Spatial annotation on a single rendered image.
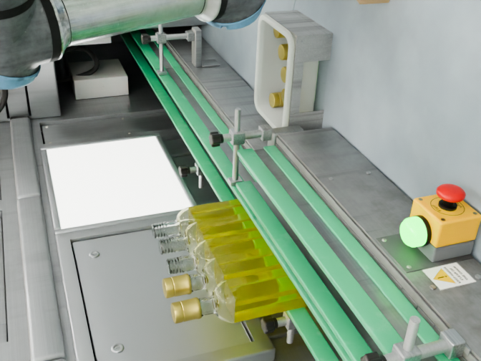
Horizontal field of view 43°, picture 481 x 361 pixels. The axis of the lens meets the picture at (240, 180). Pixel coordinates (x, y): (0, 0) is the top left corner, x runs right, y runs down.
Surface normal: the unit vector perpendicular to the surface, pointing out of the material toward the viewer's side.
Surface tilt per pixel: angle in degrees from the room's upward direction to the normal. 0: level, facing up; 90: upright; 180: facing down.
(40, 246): 90
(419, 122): 0
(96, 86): 90
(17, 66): 111
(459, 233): 90
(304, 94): 90
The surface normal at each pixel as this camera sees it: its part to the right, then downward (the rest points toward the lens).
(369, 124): -0.94, 0.15
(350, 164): 0.04, -0.86
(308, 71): 0.34, 0.49
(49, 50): 0.55, 0.76
